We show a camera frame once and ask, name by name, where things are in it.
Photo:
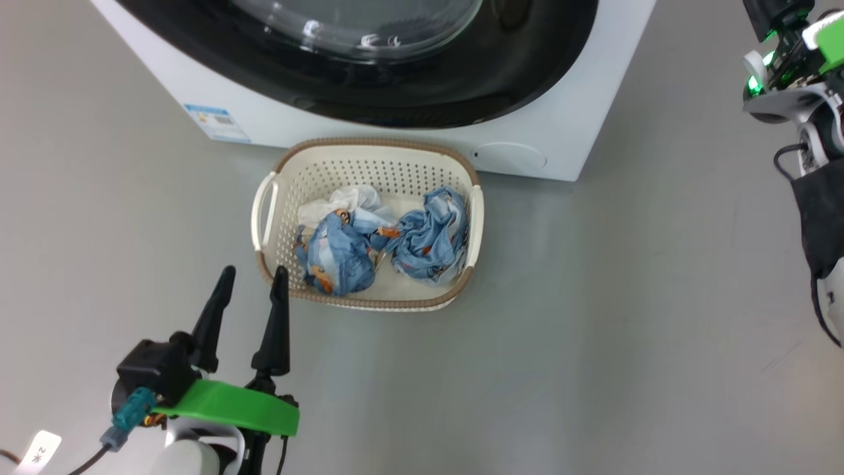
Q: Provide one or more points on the cream perforated laundry basket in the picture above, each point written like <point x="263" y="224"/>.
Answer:
<point x="369" y="168"/>

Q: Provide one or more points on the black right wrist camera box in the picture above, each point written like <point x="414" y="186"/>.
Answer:
<point x="778" y="14"/>

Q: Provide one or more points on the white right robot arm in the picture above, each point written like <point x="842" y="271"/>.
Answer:
<point x="824" y="211"/>

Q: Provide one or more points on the round white filter cover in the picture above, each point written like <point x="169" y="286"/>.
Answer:
<point x="511" y="156"/>

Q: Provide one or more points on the black glass washing machine door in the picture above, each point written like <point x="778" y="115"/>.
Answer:
<point x="501" y="72"/>

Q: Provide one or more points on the white cloth garment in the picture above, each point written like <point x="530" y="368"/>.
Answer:
<point x="346" y="199"/>

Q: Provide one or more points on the blue cartoon print garment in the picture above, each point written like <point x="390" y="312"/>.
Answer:
<point x="339" y="254"/>

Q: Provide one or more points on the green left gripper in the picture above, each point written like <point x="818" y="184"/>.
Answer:
<point x="231" y="406"/>

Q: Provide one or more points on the blue energy label sticker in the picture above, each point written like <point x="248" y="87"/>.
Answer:
<point x="217" y="123"/>

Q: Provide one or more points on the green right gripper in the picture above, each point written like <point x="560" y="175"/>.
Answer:
<point x="827" y="43"/>

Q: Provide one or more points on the white front-load washing machine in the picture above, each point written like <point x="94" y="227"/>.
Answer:
<point x="560" y="99"/>

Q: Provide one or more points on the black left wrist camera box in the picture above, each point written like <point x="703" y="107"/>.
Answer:
<point x="155" y="369"/>

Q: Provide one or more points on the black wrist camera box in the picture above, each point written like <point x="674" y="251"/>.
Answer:
<point x="778" y="14"/>
<point x="155" y="369"/>

